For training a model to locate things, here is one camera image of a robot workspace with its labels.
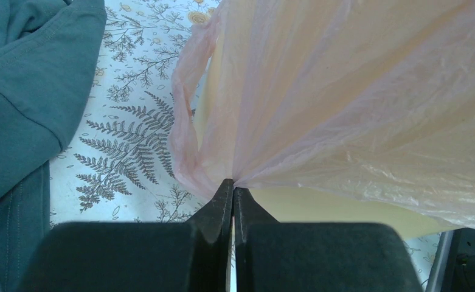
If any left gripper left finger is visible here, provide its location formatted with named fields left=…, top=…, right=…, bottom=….
left=18, top=179, right=234, bottom=291

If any grey crumpled shirt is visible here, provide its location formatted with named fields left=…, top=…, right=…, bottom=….
left=0, top=0, right=107, bottom=291

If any pink plastic trash bag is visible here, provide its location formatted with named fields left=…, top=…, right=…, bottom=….
left=170, top=1, right=475, bottom=229

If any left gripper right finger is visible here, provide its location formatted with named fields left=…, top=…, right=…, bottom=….
left=233, top=188, right=421, bottom=291

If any yellow round trash bin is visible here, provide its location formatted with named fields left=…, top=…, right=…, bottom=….
left=193, top=50, right=459, bottom=238

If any floral patterned table mat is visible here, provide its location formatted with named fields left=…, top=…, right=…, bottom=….
left=48, top=0, right=442, bottom=292

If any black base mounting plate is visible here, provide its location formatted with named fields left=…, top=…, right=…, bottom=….
left=425, top=228, right=475, bottom=291

